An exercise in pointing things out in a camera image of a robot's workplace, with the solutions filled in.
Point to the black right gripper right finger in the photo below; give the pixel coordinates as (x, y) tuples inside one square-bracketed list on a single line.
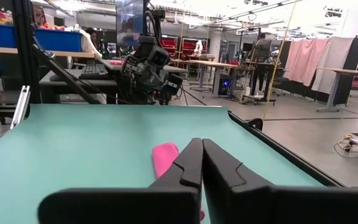
[(291, 207)]

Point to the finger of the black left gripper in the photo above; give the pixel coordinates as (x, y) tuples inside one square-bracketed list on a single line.
[(156, 79), (144, 77)]

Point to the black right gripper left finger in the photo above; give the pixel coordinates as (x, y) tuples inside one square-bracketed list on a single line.
[(120, 207)]

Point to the pink towel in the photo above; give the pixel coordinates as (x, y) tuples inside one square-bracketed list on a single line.
[(163, 158)]

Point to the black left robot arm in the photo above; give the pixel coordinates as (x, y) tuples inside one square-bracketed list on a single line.
[(135, 93)]

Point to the red bin shelf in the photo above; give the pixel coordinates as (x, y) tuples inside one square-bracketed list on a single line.
[(191, 46)]

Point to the wooden desk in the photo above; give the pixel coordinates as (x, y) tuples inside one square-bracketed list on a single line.
[(210, 63)]

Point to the black keyboard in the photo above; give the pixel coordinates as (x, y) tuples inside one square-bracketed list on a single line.
[(93, 72)]

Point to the black computer tower blue light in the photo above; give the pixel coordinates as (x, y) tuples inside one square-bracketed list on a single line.
[(225, 88)]

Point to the dark glass monitor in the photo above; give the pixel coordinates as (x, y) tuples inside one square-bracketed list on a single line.
[(129, 21)]

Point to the person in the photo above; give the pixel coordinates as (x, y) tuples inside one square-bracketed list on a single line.
[(91, 34)]

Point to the wooden shelf board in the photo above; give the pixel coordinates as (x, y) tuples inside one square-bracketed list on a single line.
[(73, 54)]

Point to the green table mat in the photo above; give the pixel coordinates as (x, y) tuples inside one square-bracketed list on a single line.
[(73, 140)]

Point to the black table clamp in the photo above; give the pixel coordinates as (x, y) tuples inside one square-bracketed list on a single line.
[(256, 124)]

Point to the black standing desk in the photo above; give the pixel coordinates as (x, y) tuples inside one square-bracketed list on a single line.
[(261, 49)]

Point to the silver aluminium bar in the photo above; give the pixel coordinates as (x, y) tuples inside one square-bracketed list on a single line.
[(20, 105)]

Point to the pink hanging cloth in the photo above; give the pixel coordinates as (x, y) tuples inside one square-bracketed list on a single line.
[(303, 59)]

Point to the wooden table grey leg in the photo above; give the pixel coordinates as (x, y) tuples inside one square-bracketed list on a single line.
[(346, 72)]

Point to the grey hanging cloth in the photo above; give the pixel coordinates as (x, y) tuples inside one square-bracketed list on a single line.
[(334, 62)]

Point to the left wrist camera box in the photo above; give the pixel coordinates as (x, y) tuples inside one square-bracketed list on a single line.
[(159, 56)]

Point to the black aluminium table frame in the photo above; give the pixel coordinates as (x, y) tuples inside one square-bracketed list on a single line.
[(26, 62)]

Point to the black partition wall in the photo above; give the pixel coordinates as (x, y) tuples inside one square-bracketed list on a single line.
[(356, 53)]

